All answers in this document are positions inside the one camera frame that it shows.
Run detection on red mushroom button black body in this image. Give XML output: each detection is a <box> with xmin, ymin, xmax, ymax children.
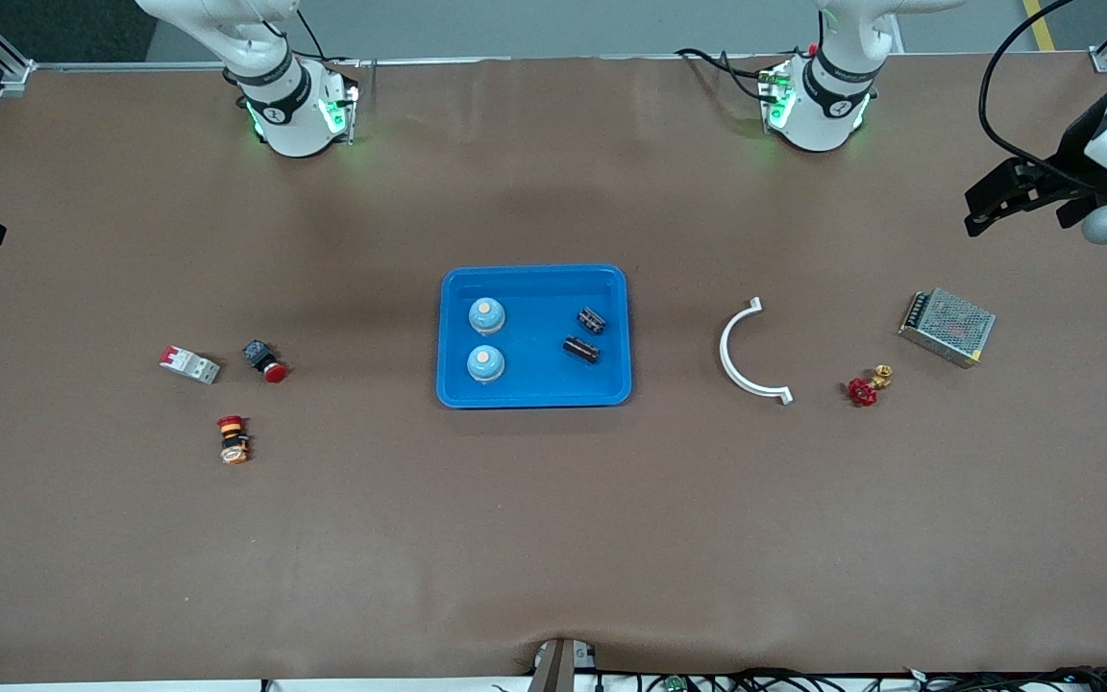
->
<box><xmin>242</xmin><ymin>339</ymin><xmax>289</xmax><ymax>384</ymax></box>

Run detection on white curved plastic clamp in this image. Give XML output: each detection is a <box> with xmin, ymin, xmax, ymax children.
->
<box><xmin>719</xmin><ymin>296</ymin><xmax>795</xmax><ymax>407</ymax></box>

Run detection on white red circuit breaker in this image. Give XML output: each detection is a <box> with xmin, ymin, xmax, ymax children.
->
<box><xmin>159</xmin><ymin>345</ymin><xmax>222</xmax><ymax>385</ymax></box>

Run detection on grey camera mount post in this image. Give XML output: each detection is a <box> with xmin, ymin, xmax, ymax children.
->
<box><xmin>527</xmin><ymin>636</ymin><xmax>599</xmax><ymax>692</ymax></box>

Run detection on black base cables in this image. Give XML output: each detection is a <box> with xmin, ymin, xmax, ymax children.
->
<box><xmin>675</xmin><ymin>46</ymin><xmax>787</xmax><ymax>105</ymax></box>
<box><xmin>294</xmin><ymin>5</ymin><xmax>364</xmax><ymax>68</ymax></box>

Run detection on red handle brass valve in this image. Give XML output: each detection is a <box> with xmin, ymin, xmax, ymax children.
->
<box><xmin>848</xmin><ymin>364</ymin><xmax>895</xmax><ymax>408</ymax></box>

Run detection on black left base cables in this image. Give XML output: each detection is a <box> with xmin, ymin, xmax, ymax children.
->
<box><xmin>675</xmin><ymin>46</ymin><xmax>787</xmax><ymax>105</ymax></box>

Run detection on red yellow orange push button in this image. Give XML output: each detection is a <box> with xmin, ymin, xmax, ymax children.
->
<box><xmin>216</xmin><ymin>414</ymin><xmax>252</xmax><ymax>466</ymax></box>

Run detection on black right base cables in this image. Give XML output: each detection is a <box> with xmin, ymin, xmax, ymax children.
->
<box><xmin>294</xmin><ymin>5</ymin><xmax>364</xmax><ymax>68</ymax></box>

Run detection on blue plastic tray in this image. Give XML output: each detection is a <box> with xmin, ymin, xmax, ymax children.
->
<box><xmin>435</xmin><ymin>264</ymin><xmax>633</xmax><ymax>410</ymax></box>

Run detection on blue bell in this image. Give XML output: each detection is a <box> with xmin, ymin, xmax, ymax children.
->
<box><xmin>468</xmin><ymin>295</ymin><xmax>507</xmax><ymax>335</ymax></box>
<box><xmin>466</xmin><ymin>344</ymin><xmax>506</xmax><ymax>384</ymax></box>

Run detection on silver table edge rail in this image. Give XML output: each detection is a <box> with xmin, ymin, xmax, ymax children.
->
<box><xmin>30</xmin><ymin>55</ymin><xmax>824</xmax><ymax>73</ymax></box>

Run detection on metal mesh power supply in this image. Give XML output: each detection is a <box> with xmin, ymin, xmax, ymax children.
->
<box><xmin>898</xmin><ymin>286</ymin><xmax>997</xmax><ymax>369</ymax></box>

